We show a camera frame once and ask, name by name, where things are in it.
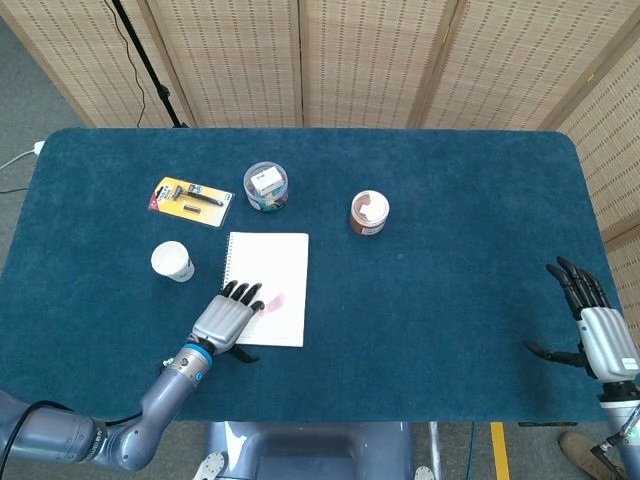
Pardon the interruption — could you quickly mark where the brown lidded cup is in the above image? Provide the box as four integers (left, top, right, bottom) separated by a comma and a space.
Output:
348, 189, 391, 237

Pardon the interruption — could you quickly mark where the tan shoe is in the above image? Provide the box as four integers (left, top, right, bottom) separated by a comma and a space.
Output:
558, 431, 626, 480

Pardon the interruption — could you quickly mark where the black tripod stand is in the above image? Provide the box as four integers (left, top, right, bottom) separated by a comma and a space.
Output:
110, 0, 190, 129

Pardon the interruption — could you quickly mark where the thin black cable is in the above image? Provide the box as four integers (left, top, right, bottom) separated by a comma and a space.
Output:
103, 0, 146, 129

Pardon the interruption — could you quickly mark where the small white cardboard box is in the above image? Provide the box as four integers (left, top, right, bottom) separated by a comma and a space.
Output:
251, 168, 282, 195

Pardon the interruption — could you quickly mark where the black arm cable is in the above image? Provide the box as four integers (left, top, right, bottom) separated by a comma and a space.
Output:
591, 403, 640, 479
0, 398, 147, 464

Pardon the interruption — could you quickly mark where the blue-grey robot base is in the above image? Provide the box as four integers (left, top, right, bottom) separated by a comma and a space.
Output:
192, 421, 437, 480

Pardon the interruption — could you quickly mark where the blue table cloth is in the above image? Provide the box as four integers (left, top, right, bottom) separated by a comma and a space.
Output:
0, 127, 624, 426

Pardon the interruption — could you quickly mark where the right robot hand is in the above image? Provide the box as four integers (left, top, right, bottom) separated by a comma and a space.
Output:
523, 256, 640, 384

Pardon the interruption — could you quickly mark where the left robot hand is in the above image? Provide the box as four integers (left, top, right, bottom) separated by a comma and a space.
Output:
192, 281, 267, 364

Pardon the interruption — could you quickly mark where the paper cup blue flower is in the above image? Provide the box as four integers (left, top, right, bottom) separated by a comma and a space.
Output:
150, 240, 196, 283

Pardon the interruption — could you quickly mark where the white power strip with cord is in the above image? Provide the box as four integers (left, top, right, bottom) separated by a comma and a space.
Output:
0, 141, 47, 172

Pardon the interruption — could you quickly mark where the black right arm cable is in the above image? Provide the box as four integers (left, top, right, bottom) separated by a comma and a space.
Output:
591, 403, 640, 479

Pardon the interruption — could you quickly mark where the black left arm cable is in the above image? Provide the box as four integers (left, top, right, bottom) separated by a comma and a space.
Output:
0, 398, 147, 464

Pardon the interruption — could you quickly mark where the white spiral notebook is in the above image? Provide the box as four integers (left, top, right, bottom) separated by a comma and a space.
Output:
219, 231, 310, 350

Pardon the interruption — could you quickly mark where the razor in yellow blister pack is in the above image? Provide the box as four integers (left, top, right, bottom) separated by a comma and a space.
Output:
147, 175, 235, 230

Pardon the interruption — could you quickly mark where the clear jar of binder clips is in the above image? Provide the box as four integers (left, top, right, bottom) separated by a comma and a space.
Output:
242, 160, 290, 214

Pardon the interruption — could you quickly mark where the white metal table leg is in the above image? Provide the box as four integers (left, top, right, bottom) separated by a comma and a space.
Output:
427, 421, 443, 476

